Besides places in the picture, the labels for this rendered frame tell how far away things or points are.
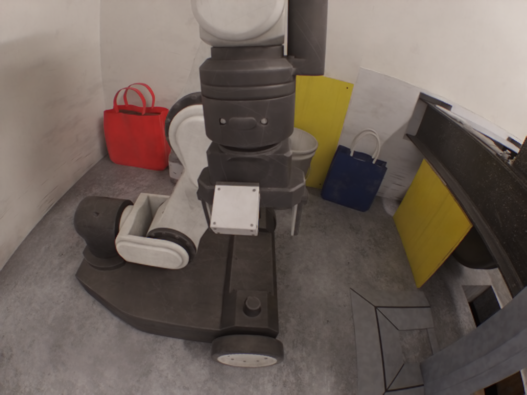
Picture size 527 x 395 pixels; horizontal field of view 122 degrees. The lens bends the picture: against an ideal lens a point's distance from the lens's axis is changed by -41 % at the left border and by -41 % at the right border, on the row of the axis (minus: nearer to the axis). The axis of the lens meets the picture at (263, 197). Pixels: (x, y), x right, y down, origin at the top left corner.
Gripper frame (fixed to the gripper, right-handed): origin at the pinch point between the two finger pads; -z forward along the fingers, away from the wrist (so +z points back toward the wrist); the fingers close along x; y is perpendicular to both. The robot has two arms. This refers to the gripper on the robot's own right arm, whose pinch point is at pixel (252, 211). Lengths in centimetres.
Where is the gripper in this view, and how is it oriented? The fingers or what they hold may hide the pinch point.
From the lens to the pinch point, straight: 30.9
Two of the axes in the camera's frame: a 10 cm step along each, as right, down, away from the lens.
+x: 10.0, 0.4, -0.6
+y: 0.7, -6.1, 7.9
